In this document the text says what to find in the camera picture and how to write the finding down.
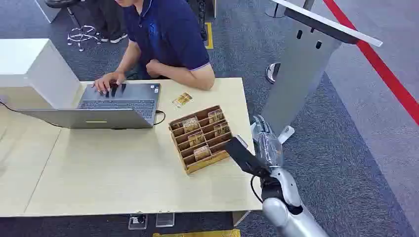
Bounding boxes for black laptop cable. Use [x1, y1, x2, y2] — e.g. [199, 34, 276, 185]
[0, 100, 63, 128]
[153, 110, 167, 127]

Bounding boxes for clear desk bracket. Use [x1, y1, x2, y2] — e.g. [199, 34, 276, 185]
[155, 212, 175, 228]
[127, 214, 148, 231]

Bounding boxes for person's right hand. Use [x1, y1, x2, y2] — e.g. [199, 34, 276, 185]
[92, 71, 127, 96]

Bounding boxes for standing person's legs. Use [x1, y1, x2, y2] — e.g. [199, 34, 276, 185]
[84, 0, 128, 44]

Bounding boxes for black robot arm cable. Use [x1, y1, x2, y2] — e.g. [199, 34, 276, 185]
[250, 175, 264, 204]

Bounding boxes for round chrome base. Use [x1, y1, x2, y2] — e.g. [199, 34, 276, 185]
[265, 62, 282, 84]

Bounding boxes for grey metal stand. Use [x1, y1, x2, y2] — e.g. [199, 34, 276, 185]
[260, 0, 383, 145]

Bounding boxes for stool with chrome base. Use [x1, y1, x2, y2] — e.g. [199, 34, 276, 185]
[44, 0, 102, 53]

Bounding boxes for yellow floor tape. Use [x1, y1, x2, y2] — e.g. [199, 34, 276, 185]
[204, 22, 214, 50]

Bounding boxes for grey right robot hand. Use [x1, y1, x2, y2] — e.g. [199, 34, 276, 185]
[251, 114, 285, 169]

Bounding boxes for person's left hand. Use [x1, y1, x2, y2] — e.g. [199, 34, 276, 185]
[145, 59, 165, 79]

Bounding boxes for grey laptop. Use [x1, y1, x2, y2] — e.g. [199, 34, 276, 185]
[17, 82, 162, 130]

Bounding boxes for yellow sheet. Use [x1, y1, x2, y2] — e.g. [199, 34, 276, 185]
[152, 229, 242, 237]

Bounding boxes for printed card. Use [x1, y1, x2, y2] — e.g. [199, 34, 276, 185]
[187, 131, 206, 148]
[213, 122, 230, 137]
[181, 117, 201, 133]
[172, 92, 193, 108]
[193, 146, 211, 162]
[208, 109, 225, 124]

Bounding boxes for red floor tape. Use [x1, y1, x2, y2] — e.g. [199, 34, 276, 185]
[322, 0, 419, 126]

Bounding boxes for person's hand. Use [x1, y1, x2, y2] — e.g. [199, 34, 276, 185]
[145, 59, 165, 79]
[92, 71, 127, 96]

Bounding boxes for person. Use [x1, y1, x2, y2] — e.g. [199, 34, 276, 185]
[92, 0, 216, 96]

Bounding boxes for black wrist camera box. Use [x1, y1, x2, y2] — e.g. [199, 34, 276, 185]
[224, 134, 272, 179]

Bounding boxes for wooden card box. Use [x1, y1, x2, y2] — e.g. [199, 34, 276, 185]
[168, 105, 234, 175]

